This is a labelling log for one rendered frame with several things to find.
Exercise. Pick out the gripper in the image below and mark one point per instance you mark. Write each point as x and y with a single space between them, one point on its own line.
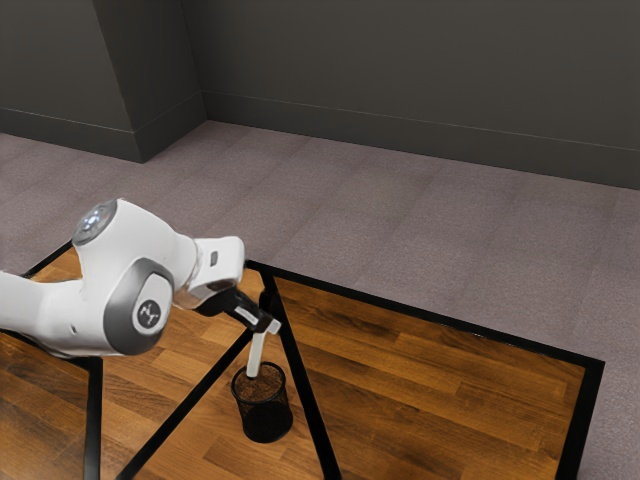
227 301

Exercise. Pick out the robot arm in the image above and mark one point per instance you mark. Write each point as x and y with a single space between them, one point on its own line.
100 280

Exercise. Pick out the black mesh pen holder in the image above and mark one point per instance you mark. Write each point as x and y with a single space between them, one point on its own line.
263 407

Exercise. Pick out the white pen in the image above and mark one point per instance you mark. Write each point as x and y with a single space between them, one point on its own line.
255 357

